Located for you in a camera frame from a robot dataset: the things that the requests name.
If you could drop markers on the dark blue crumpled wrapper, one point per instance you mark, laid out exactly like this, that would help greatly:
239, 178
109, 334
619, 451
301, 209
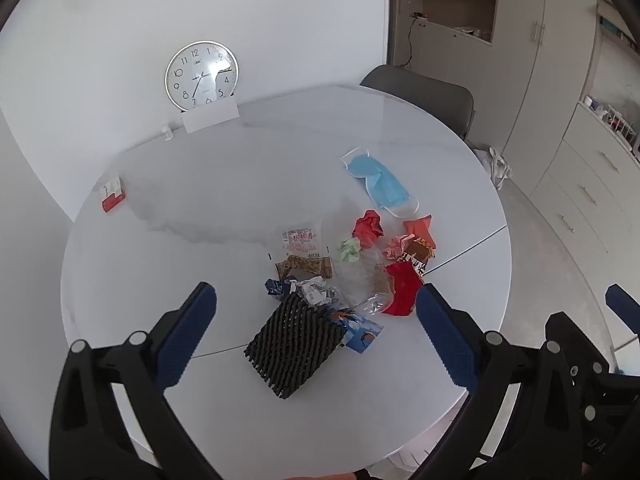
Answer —
277, 287

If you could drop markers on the white paper card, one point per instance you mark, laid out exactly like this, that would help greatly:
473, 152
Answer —
210, 117

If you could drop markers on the green crumpled paper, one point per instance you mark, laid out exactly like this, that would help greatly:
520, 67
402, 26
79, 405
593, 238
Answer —
350, 250

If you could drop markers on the brown striped snack wrapper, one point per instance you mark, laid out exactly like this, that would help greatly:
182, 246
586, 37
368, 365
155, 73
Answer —
421, 250

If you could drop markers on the brown snack packet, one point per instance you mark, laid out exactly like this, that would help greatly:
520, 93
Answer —
305, 266

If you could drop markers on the white tote bag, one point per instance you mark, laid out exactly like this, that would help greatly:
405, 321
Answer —
500, 167

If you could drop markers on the pink crumpled paper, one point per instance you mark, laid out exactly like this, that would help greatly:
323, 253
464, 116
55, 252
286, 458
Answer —
397, 246

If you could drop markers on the grey chair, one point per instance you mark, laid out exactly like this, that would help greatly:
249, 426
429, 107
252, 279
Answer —
425, 92

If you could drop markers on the clear plastic bag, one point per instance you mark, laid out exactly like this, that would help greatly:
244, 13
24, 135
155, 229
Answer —
365, 280

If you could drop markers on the orange snack wrapper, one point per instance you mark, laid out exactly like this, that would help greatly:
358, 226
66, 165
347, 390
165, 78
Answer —
417, 226

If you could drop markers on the red plastic bag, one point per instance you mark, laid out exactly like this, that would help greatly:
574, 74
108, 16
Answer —
402, 287

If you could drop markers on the blue snack wrapper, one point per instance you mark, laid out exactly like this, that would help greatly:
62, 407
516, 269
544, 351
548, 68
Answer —
365, 335

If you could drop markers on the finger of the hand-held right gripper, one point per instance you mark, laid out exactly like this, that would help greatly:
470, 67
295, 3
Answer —
575, 335
622, 305

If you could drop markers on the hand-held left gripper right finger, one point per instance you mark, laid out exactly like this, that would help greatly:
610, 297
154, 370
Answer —
445, 335

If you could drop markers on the white and red snack packet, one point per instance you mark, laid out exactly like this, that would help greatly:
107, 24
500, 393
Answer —
299, 241

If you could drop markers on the blue face mask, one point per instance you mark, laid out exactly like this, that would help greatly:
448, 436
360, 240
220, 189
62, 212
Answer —
380, 180

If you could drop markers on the white receipt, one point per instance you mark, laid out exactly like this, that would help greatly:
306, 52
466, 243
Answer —
316, 292

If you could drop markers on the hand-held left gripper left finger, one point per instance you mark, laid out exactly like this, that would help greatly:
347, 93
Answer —
187, 335

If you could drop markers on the black foam net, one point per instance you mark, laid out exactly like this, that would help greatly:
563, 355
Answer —
292, 345

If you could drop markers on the red and white box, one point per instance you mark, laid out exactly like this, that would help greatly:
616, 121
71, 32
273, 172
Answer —
113, 195

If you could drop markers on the beige drawer unit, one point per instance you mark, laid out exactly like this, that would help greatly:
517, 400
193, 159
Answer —
585, 185

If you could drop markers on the red crumpled paper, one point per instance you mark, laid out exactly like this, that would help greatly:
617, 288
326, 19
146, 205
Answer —
367, 227

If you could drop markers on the tall beige cabinet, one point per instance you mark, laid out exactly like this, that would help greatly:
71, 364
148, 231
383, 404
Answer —
515, 85

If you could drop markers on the group of small bottles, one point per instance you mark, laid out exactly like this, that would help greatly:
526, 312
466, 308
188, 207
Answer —
612, 117

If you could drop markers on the round silver wall clock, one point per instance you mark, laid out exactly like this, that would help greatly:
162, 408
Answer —
200, 75

